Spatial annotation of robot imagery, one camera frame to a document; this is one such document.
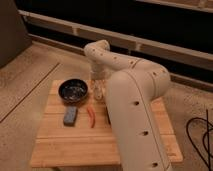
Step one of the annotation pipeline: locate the blue sponge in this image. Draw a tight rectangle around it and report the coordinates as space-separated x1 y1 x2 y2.
63 106 78 126

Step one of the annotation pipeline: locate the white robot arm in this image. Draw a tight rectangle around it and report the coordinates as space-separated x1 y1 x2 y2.
84 40 173 171

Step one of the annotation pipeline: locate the wooden table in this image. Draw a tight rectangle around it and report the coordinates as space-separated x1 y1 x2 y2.
29 79 184 169

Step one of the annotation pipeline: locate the black cable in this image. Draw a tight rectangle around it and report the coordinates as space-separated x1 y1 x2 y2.
185 109 213 171

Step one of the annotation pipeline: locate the white metal railing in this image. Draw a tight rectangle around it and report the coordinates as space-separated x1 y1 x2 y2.
19 10 213 67

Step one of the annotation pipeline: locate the dark ceramic bowl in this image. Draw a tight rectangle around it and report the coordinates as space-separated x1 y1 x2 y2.
58 79 88 103

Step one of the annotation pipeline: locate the black rectangular block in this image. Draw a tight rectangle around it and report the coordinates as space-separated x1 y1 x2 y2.
105 107 111 125

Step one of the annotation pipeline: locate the clear plastic bottle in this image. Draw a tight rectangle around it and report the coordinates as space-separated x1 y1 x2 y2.
92 80 103 100

